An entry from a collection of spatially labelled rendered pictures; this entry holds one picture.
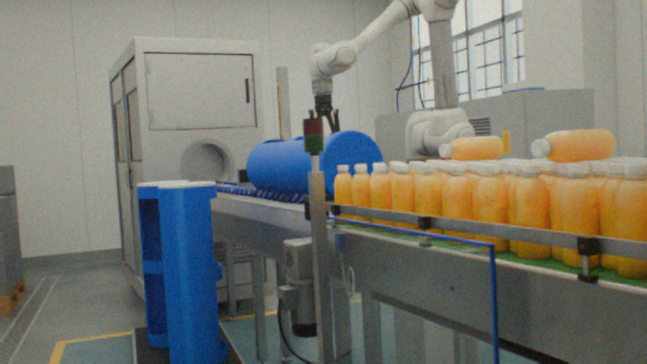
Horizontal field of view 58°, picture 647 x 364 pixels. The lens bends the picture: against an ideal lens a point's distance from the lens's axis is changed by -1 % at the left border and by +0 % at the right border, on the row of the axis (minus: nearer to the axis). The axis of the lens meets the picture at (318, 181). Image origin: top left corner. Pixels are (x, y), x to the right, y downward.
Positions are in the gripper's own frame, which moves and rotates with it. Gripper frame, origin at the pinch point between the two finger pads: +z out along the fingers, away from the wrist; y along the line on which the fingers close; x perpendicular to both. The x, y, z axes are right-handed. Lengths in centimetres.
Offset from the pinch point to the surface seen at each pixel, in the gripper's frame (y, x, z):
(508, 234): 20, 127, 24
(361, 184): 14, 53, 15
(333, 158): 8.0, 22.1, 6.5
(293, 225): 13.2, -9.2, 34.4
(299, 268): 34, 44, 42
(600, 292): 23, 151, 32
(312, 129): 37, 66, -3
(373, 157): -9.5, 22.1, 7.1
